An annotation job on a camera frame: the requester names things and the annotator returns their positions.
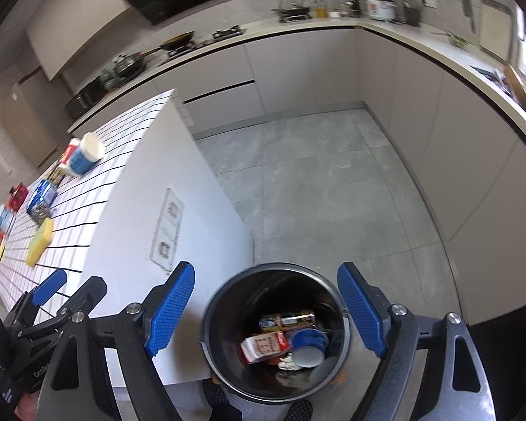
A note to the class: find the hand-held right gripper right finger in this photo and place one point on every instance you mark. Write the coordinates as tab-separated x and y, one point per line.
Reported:
361	311

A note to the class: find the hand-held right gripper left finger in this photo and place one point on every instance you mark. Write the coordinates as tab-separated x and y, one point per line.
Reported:
171	311

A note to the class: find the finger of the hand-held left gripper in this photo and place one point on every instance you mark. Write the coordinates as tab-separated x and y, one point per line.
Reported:
48	287
90	291

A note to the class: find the yellow sponge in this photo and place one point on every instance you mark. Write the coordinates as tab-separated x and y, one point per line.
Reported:
40	241

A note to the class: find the black plastic bucket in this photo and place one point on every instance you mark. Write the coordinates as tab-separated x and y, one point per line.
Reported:
228	311

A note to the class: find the plain blue cup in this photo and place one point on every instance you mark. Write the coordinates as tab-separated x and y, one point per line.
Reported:
309	340

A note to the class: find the steel wool scrubber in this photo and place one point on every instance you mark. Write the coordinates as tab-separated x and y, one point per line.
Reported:
40	215

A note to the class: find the black yellow drink can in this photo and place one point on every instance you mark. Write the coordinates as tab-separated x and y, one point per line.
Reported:
289	320

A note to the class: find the blue drink can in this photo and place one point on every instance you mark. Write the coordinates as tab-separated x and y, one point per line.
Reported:
41	195

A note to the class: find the pink white milk carton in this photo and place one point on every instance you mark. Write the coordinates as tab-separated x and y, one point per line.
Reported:
263	345

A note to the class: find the blue white paper cup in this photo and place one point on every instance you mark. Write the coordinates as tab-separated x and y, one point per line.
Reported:
81	162

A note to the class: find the red paper cup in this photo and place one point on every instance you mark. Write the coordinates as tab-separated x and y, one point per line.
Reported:
65	156

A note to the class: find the person's left hand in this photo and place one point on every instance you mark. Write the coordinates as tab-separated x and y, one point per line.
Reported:
26	410

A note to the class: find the small yellow pad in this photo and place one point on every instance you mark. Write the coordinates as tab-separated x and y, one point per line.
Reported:
1	252

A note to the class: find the blue white tissue pack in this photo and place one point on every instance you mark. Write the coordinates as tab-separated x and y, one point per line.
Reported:
3	218

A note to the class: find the island socket panel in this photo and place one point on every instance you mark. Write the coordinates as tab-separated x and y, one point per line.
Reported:
166	228

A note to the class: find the red box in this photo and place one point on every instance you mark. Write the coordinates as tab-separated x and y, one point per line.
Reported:
17	197

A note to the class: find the white checked tablecloth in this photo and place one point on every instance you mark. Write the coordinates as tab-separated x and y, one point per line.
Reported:
92	193

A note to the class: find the white kitchen island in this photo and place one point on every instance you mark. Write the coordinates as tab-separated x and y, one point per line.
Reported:
193	210

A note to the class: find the person's black shoe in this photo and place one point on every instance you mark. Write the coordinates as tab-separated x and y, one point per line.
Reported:
298	412
221	403

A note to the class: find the black built-in oven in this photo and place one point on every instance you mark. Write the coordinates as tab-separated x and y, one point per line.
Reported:
513	368

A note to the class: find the black microwave oven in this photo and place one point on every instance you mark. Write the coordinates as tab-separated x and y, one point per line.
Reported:
81	98

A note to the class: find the green ceramic bowl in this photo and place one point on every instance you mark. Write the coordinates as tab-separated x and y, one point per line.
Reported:
112	84

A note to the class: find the green ceramic jar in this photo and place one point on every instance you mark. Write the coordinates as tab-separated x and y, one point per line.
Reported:
107	74

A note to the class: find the grey lower cabinets with countertop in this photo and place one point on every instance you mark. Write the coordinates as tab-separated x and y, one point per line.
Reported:
399	96

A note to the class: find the lidded grey wok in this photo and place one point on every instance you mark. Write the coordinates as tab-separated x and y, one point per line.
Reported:
130	65

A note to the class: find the black frying pan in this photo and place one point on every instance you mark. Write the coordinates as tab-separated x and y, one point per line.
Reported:
177	40

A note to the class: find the black gas stove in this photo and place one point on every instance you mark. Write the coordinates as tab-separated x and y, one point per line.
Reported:
228	33

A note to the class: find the green vegetable stalks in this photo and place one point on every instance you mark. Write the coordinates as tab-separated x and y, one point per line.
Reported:
458	40

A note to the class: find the black utensil holder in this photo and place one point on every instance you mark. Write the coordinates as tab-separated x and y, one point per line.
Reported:
412	15

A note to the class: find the yellow oil bottle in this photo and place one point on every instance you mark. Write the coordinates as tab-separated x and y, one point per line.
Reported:
319	10

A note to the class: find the white rice cooker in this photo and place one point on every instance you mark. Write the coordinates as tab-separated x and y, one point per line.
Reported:
379	6

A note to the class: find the dark glass bottle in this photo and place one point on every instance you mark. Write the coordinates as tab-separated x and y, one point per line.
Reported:
355	4

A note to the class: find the wok with raised lid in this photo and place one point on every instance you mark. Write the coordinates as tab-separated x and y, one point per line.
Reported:
296	11

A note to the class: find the white cutting board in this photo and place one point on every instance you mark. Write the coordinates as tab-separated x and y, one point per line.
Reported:
495	28

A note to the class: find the steel cleaver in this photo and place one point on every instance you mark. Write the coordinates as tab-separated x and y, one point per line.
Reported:
467	8

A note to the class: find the white wall socket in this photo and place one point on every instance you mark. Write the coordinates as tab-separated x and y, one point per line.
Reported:
429	2

